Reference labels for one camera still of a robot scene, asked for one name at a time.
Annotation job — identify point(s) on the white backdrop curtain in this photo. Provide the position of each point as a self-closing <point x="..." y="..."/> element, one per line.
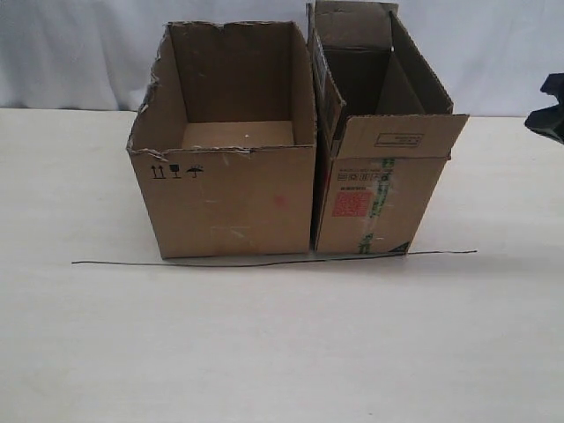
<point x="491" y="56"/>

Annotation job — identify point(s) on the thin dark line strip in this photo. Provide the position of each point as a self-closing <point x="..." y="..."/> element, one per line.
<point x="269" y="261"/>

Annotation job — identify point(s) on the large open cardboard box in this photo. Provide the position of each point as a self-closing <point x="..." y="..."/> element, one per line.
<point x="224" y="143"/>

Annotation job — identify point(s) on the small taped cardboard box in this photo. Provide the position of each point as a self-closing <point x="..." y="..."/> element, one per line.
<point x="387" y="127"/>

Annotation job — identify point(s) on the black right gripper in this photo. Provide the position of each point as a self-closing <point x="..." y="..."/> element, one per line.
<point x="548" y="122"/>

